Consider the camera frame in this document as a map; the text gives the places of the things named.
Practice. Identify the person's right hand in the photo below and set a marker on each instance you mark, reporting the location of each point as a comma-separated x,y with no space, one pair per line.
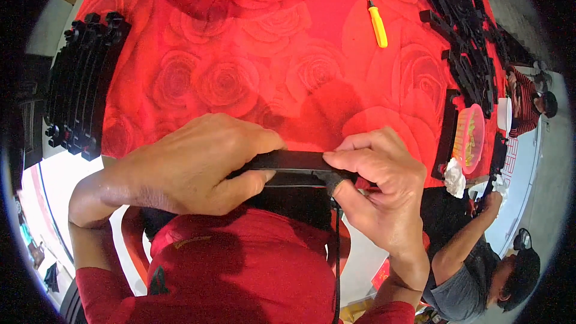
387,198

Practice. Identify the heap of black track parts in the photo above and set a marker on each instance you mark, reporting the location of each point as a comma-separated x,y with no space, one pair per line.
463,31

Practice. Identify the person's body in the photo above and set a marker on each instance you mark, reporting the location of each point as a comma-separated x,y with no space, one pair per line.
243,279

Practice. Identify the crumpled white cloth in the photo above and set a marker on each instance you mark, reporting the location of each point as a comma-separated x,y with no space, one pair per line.
454,180

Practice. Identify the long black plastic bar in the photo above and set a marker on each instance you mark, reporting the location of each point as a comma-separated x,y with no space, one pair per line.
446,135

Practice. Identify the pink bowl of yellow parts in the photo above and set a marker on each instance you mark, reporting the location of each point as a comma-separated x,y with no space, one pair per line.
470,139

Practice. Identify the black plastic track piece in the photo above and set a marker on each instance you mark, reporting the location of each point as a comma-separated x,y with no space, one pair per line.
294,161

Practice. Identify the white bowl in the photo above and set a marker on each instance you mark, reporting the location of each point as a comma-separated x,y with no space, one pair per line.
505,114

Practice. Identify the red rose tablecloth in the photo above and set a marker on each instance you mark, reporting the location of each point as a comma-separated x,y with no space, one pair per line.
288,76

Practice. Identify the person's left hand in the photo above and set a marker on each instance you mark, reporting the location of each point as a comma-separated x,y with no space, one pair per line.
180,166

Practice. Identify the black track part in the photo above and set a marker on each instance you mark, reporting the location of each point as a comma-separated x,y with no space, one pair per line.
494,162

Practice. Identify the stack of curved black tracks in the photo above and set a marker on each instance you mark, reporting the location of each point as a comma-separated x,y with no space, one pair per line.
83,85

